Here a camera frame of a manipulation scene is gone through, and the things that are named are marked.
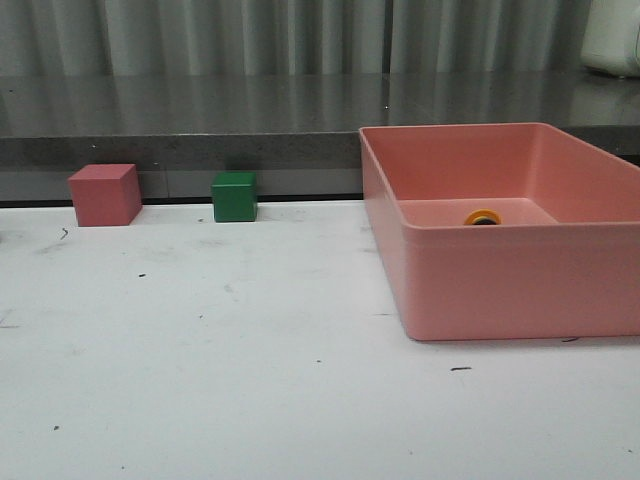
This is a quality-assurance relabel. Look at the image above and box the pink cube block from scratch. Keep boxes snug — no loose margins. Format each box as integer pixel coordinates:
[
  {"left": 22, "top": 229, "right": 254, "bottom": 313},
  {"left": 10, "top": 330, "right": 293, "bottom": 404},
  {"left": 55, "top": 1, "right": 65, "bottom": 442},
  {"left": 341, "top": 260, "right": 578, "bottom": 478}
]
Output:
[{"left": 67, "top": 164, "right": 142, "bottom": 227}]

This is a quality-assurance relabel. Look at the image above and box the pink plastic bin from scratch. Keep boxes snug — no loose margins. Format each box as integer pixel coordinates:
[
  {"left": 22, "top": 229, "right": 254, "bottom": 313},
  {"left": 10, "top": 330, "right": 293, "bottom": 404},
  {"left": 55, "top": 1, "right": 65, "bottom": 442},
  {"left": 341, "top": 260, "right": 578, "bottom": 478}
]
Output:
[{"left": 360, "top": 123, "right": 639, "bottom": 341}]

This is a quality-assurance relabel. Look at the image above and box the white appliance in background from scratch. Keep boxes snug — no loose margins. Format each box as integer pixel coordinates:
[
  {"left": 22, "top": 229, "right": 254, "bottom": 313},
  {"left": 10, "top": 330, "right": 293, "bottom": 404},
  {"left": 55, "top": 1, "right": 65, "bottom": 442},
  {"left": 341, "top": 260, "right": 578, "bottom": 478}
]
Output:
[{"left": 580, "top": 0, "right": 639, "bottom": 78}]

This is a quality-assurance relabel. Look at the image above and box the green cube block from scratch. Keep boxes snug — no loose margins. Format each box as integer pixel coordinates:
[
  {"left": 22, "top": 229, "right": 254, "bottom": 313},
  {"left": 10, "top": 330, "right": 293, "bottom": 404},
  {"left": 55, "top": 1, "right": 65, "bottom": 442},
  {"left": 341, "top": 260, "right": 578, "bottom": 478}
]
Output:
[{"left": 211, "top": 171, "right": 257, "bottom": 223}]

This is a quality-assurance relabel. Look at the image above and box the grey pleated curtain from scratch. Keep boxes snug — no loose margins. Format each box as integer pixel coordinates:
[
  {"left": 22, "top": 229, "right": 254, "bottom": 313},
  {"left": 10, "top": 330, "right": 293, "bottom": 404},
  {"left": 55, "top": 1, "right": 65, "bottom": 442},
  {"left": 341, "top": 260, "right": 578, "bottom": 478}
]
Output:
[{"left": 0, "top": 0, "right": 596, "bottom": 77}]

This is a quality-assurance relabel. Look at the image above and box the yellow mushroom push button switch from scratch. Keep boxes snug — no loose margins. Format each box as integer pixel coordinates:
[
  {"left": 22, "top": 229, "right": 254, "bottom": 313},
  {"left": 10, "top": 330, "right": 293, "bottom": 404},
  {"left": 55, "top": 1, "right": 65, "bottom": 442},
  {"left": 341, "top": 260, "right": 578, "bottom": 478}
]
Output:
[{"left": 464, "top": 209, "right": 502, "bottom": 226}]

